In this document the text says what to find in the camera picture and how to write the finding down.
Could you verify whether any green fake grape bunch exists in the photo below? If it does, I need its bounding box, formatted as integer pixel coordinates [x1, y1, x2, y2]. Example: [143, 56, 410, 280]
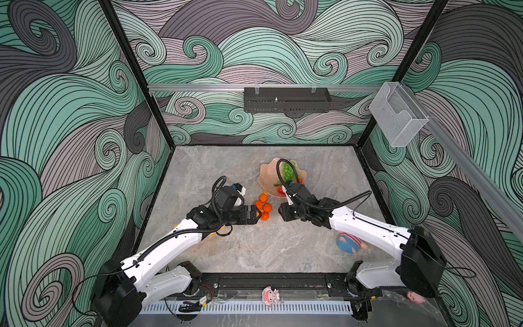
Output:
[281, 163, 296, 182]

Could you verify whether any pink scalloped fruit bowl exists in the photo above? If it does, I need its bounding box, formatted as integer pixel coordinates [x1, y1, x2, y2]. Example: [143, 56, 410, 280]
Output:
[258, 158, 307, 198]

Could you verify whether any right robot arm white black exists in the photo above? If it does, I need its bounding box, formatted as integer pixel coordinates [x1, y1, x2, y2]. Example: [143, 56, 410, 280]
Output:
[276, 168, 448, 298]

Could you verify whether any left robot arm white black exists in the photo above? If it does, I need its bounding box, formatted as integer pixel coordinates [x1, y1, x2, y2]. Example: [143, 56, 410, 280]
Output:
[90, 176, 257, 326]

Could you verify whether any pink boy plush doll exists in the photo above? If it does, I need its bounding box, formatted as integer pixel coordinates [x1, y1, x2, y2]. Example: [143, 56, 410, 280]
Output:
[336, 233, 369, 254]

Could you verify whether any pink pig figurine centre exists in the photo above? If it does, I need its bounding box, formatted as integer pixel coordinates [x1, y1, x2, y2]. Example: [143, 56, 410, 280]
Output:
[261, 286, 281, 307]

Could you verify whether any pink pig figurine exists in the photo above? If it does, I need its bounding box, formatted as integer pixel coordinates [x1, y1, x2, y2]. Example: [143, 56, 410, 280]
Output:
[261, 286, 281, 307]
[406, 291, 426, 304]

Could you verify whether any pink pig figurine right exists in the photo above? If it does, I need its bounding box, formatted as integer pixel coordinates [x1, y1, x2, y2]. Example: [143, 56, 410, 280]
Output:
[406, 291, 426, 304]

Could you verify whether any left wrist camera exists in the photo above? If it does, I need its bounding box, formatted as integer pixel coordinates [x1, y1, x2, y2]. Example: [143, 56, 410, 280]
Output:
[212, 183, 245, 211]

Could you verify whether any black wall tray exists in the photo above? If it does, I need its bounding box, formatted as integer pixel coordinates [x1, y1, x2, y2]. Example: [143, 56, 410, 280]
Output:
[243, 88, 332, 116]

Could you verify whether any white slotted cable duct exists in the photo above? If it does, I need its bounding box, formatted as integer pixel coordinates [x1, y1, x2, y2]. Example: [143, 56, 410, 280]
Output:
[140, 301, 353, 316]

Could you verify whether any clear acrylic wall box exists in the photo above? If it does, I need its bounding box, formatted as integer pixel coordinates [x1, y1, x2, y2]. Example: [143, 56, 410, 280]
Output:
[369, 82, 428, 148]

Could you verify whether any aluminium rail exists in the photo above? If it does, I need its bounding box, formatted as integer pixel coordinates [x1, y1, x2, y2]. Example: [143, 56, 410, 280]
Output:
[147, 83, 381, 93]

